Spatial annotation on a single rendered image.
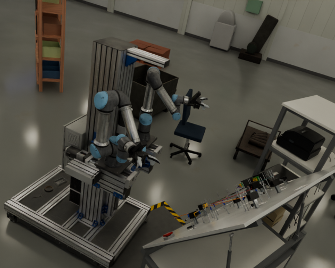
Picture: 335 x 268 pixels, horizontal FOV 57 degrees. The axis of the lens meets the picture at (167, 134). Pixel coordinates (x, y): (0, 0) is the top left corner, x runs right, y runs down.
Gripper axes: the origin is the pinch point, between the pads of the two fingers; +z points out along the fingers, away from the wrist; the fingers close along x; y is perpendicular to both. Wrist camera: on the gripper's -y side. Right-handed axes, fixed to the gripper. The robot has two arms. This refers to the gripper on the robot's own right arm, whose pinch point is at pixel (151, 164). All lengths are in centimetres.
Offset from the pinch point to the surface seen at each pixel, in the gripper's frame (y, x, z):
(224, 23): -49, -824, -619
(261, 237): 63, -111, 48
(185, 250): 73, -44, 22
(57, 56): 74, -136, -425
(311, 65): -14, -1039, -344
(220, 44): 26, -836, -607
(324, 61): -39, -1051, -313
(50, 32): 33, -119, -428
